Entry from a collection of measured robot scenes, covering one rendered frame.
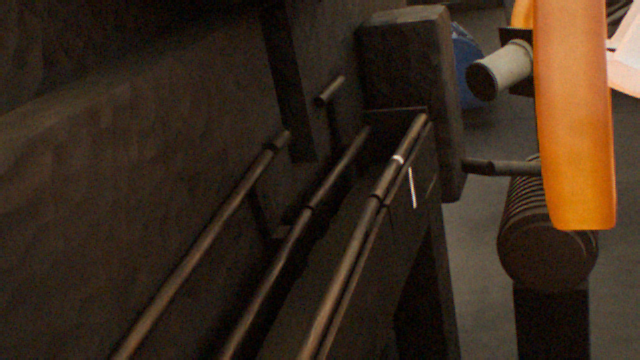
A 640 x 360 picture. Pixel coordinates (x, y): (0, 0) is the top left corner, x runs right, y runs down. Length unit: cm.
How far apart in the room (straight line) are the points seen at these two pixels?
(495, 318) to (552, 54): 131
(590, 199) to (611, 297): 132
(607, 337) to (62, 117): 133
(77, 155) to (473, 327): 129
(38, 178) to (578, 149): 27
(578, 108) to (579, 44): 3
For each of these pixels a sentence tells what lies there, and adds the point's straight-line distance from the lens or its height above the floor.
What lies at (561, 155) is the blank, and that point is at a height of 82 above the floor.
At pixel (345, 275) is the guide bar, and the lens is 50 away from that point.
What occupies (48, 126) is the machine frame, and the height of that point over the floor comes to 87.
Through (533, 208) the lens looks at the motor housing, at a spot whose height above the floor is 53.
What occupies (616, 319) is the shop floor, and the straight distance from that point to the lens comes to 162.
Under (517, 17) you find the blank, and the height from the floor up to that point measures 73.
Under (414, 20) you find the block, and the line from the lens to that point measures 81.
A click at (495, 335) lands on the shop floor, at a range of 158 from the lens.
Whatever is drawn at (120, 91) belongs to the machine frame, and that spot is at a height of 87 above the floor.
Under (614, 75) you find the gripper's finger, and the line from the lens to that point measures 39.
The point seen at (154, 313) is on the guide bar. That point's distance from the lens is 44.
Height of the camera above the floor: 96
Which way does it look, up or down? 23 degrees down
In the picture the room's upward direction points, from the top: 12 degrees counter-clockwise
